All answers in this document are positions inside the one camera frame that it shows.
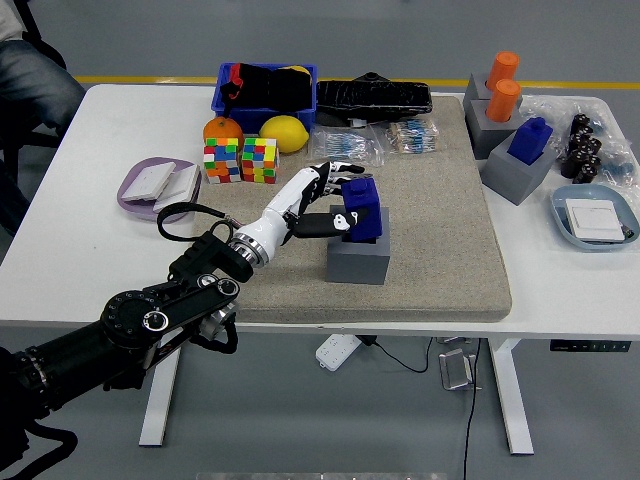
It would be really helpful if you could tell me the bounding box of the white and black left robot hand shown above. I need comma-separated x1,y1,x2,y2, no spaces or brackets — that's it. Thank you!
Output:
238,160,371,261

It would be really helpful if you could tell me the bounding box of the blue square seal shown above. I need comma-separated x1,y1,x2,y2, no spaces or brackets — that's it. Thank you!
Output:
507,117,555,166
341,175,384,244

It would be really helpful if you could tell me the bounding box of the grey square seal holder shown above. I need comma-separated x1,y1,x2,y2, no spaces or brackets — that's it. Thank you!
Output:
480,130,559,207
325,203,391,285

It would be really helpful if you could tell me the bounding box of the orange cylindrical seal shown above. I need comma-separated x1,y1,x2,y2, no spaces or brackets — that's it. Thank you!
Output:
485,78,522,124
485,50,521,92

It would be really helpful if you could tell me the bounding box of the multicoloured puzzle cube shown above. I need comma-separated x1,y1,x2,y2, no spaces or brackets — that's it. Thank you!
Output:
202,137,241,185
241,136,280,185

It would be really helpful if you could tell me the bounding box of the yellow lemon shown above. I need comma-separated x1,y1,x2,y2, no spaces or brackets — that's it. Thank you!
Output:
258,115,310,154

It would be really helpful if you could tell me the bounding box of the orange fruit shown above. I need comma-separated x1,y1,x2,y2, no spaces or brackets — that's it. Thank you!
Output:
202,116,245,149

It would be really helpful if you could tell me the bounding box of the blue plastic bin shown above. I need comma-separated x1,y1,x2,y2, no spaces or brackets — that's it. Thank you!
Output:
210,62,319,132

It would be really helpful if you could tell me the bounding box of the black cloth with red trim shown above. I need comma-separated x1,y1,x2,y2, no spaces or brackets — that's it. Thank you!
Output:
220,62,314,112

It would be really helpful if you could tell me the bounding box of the purple plate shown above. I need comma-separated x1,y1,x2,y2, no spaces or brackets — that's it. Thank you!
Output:
116,156,203,224

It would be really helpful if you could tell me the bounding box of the white power strip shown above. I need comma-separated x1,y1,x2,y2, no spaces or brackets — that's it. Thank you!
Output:
314,333,362,374

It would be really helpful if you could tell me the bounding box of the black wrapped keyboard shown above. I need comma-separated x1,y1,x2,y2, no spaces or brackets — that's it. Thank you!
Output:
315,72,434,126

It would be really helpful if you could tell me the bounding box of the grey-brown mat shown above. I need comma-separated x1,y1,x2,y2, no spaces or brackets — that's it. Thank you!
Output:
192,94,514,324

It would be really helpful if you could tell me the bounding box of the bag of brown and blue resistors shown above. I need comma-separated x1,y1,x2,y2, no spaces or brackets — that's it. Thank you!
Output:
372,119,441,156

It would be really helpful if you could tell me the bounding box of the grey holder with round hole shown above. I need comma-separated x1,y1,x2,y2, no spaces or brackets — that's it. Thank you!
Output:
462,72,524,109
463,97,524,161

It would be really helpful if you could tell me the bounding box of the white table leg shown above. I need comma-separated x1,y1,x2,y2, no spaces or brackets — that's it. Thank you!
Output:
138,344,183,448
487,338,535,456

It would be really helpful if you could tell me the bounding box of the blue-grey plate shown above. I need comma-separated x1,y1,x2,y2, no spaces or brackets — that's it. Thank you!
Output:
549,184,640,253

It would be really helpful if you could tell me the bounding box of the clear plastic bag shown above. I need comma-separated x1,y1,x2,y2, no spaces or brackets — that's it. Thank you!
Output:
519,94,640,189

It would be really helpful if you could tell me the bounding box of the black table control panel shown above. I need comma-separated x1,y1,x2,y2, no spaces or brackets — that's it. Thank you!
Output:
549,339,630,353

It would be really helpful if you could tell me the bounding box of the white switch panel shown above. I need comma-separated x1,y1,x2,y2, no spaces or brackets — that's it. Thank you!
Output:
152,164,202,214
121,161,178,203
564,198,632,245

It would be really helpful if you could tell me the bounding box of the black plug with cord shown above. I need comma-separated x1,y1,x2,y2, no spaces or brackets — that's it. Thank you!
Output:
359,334,434,375

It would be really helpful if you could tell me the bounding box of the silver metal bracket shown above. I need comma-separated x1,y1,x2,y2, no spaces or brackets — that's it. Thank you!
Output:
438,348,484,392

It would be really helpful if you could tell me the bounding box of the long black floor cable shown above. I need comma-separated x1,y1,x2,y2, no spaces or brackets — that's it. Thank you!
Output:
459,338,482,480

